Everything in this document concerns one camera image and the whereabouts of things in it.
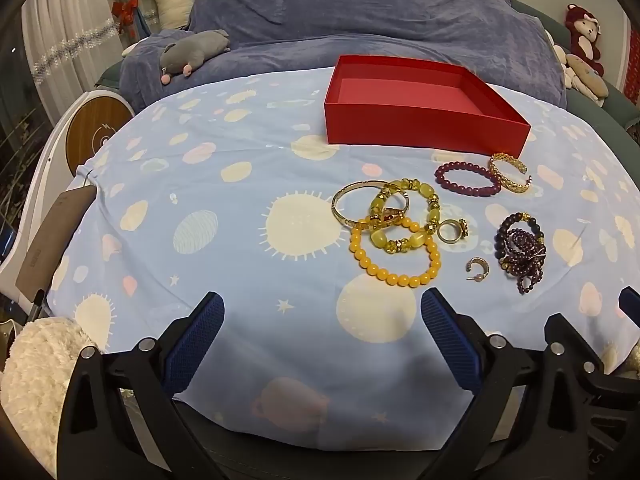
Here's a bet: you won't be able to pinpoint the red ribbon bow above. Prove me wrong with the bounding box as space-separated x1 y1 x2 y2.
111 0 138 26

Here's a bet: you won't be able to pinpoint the white fluffy cushion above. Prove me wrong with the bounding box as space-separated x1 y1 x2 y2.
0 317 108 461

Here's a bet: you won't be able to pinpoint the white stand with wooden disc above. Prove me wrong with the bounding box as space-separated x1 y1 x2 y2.
0 87 136 306

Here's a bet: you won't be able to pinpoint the dark bead bracelet gold spacers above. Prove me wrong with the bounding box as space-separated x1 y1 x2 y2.
496 212 546 271

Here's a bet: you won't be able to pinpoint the red cardboard box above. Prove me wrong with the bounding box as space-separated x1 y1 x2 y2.
324 55 532 158

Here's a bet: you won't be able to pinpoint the gold ring with red flower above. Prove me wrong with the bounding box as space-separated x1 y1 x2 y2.
436 217 469 246

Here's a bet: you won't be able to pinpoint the white sheer curtain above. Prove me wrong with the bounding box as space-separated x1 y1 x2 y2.
22 0 131 126

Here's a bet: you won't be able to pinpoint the gold chain cuff bracelet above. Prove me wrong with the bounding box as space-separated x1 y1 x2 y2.
488 152 533 194

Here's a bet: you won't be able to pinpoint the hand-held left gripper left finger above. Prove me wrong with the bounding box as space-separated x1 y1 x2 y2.
56 291 226 480

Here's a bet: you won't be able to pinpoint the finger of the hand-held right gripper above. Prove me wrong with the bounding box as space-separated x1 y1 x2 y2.
618 286 640 323
544 312 640 411

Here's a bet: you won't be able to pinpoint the cream patchwork plush toy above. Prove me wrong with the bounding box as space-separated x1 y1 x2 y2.
552 45 610 108

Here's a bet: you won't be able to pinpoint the green sofa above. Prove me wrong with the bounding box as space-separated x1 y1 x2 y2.
510 0 640 156

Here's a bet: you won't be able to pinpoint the brown cardboard tag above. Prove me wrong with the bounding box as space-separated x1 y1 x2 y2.
15 185 97 306

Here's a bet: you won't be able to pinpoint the gold hoop earring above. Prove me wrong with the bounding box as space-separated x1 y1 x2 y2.
465 257 492 283

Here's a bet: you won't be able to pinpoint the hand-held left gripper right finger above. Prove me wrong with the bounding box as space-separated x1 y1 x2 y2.
421 287 590 480

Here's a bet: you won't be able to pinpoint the red monkey plush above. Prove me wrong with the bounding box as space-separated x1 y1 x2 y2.
565 4 606 78

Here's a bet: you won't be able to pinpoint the grey plush mouse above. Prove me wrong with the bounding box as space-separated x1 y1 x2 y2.
159 29 232 85

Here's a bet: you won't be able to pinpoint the blue-purple plush blanket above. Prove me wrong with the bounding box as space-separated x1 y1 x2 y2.
119 0 568 116

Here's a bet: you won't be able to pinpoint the thin gold bangle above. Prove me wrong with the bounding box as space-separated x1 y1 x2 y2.
331 180 411 231

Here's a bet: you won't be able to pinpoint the dark red bead bracelet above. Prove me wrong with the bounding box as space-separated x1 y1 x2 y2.
434 160 502 199

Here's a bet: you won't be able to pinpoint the purple small-bead strand bracelet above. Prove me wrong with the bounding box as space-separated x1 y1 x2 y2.
502 227 547 296

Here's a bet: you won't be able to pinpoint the orange-yellow bead bracelet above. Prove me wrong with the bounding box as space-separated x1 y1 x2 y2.
350 215 441 288

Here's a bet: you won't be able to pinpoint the blue curtain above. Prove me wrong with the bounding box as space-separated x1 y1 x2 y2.
117 0 161 41

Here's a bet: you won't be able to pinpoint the light blue planet-print sheet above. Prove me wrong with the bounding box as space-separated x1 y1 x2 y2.
47 67 640 453

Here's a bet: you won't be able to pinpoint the yellow-green stone bead bracelet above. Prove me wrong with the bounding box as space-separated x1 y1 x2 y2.
369 177 442 253

